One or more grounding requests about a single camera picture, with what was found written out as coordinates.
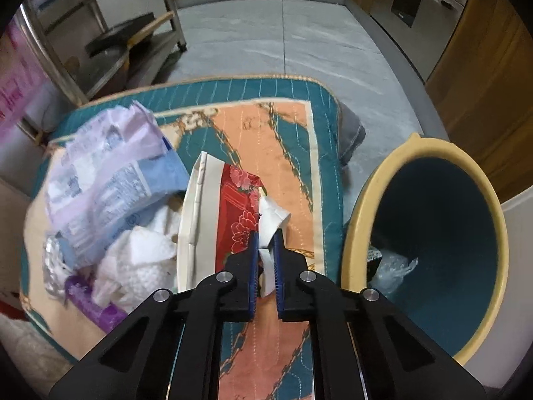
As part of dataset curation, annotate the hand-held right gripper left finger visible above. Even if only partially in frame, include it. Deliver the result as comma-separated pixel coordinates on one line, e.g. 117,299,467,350
50,230,261,400

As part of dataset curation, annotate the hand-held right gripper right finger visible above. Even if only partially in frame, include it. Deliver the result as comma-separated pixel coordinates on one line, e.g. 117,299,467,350
272,230,486,400

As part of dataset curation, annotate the white paper scrap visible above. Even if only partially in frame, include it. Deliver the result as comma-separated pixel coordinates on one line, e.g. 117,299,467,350
257,195,290,297

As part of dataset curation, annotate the teal bin with yellow rim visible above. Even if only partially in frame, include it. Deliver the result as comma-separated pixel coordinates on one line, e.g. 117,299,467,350
341,132,509,363

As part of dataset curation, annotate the red floral paper bag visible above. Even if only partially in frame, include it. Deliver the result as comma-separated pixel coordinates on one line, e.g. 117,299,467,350
177,151,267,297

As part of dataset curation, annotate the small black packet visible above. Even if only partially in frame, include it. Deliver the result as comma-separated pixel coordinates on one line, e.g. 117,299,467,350
365,245,384,276

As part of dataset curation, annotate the crumpled white paper towel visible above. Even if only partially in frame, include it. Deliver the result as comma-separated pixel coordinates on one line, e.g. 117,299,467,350
94,206,185,314

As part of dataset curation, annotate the clear crumpled plastic wrap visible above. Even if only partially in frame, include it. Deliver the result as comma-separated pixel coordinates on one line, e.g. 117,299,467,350
374,250,419,293

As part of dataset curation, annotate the teal orange quilted mat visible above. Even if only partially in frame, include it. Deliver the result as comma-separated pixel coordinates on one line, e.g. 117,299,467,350
19,74,347,400

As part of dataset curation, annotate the purple plastic wrapper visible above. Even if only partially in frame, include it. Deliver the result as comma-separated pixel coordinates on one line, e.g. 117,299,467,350
66,275,128,331

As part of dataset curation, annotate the purple blue plastic packaging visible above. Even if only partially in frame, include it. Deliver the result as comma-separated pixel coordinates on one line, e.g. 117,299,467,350
45,101,191,268

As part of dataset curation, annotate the stainless steel oven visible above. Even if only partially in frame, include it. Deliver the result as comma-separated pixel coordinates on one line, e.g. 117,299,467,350
370,0,484,85

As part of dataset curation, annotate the tall wooden cabinet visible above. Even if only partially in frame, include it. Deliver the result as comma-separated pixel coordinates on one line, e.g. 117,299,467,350
425,0,533,207

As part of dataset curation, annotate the stainless steel cart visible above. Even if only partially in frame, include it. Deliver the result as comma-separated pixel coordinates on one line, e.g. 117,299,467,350
19,0,188,108

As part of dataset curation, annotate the pink printed plastic bag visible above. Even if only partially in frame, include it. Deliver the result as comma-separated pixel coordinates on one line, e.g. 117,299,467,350
0,21,49,143

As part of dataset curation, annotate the black pan with wooden handle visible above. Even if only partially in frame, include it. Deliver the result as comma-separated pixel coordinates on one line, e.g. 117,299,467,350
85,12,175,57

